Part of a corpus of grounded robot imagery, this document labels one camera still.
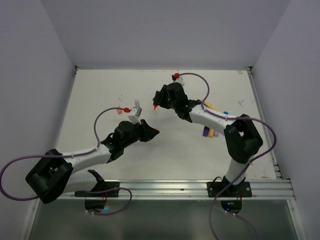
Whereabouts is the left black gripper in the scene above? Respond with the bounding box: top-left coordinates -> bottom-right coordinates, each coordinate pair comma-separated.
122,118 -> 159,148

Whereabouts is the pastel orange highlighter body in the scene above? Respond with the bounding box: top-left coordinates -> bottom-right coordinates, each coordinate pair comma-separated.
134,99 -> 141,108

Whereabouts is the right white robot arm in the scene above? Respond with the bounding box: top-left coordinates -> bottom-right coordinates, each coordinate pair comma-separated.
153,83 -> 263,197

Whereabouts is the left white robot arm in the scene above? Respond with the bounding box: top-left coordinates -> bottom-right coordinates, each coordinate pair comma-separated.
25,119 -> 160,204

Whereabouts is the purple highlighter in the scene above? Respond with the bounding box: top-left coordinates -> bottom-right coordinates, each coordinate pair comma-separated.
202,126 -> 210,137

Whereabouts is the pastel yellow highlighter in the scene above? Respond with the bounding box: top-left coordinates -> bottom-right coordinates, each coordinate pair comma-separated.
207,128 -> 215,138

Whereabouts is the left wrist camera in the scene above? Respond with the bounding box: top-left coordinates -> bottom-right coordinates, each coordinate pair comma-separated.
127,106 -> 142,124

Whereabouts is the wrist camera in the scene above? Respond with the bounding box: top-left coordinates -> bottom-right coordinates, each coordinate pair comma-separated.
127,106 -> 142,124
175,76 -> 185,87

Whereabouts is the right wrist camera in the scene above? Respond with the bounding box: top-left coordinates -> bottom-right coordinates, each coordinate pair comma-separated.
175,76 -> 185,87

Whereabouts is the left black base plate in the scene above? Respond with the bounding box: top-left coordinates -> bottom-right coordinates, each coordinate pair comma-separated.
74,169 -> 120,213

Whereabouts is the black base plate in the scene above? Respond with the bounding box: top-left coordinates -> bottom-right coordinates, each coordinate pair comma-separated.
206,175 -> 252,215
74,169 -> 120,213

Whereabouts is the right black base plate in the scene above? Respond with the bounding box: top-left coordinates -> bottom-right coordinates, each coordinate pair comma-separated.
206,175 -> 252,215

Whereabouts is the aluminium rail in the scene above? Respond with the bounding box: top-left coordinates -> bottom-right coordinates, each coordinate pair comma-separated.
59,175 -> 296,200

